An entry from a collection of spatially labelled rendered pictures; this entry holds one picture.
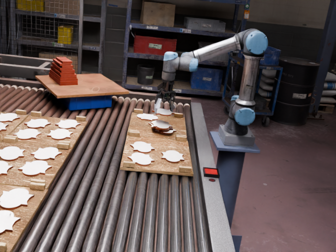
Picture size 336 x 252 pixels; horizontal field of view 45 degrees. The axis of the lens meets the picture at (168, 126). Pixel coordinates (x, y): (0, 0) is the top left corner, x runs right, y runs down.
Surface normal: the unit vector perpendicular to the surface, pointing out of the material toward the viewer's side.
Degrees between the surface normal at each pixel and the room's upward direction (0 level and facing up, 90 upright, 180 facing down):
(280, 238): 0
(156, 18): 87
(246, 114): 99
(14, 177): 0
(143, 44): 90
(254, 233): 0
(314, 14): 90
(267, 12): 90
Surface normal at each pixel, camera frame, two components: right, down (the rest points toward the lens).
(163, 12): 0.28, 0.39
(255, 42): 0.01, 0.24
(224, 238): 0.11, -0.93
